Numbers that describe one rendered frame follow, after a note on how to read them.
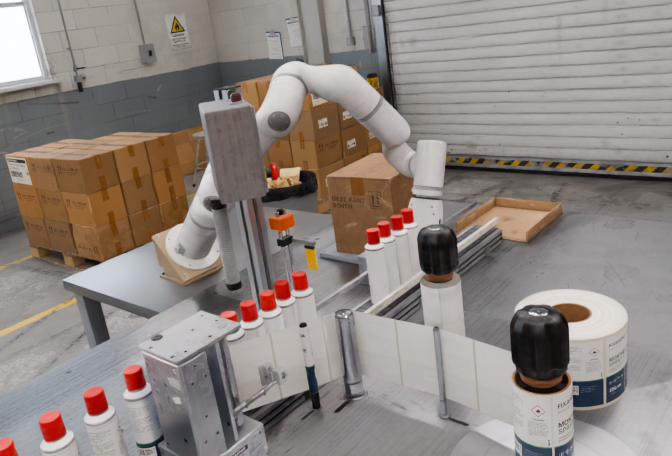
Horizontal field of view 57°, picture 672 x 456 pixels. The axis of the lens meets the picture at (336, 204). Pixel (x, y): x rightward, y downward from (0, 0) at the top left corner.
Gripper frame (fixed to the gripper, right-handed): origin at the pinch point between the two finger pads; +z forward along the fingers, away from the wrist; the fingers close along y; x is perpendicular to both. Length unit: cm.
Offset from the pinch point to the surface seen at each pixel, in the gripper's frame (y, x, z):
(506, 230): 2.5, 49.4, -6.1
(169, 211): -317, 139, 17
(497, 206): -12, 70, -14
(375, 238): 1.1, -24.7, -4.1
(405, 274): 1.9, -10.5, 5.7
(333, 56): -355, 361, -153
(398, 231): 1.0, -14.4, -5.9
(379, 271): 1.7, -22.4, 4.3
